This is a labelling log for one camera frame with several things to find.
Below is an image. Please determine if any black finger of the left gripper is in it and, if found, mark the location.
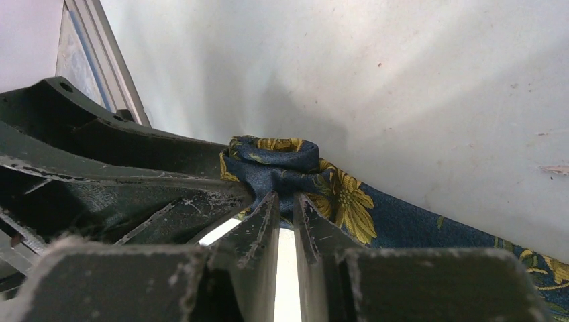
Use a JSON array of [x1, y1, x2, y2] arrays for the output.
[[1, 76, 253, 294]]

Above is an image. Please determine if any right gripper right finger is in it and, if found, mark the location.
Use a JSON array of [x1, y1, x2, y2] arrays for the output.
[[294, 193, 552, 321]]

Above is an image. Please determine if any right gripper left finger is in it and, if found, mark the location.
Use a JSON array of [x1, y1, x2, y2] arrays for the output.
[[1, 193, 279, 321]]

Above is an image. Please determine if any navy gold floral tie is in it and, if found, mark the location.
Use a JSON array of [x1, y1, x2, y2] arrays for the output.
[[219, 136, 568, 321]]

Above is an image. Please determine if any aluminium frame rail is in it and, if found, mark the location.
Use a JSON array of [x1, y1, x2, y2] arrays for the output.
[[56, 1, 150, 127]]

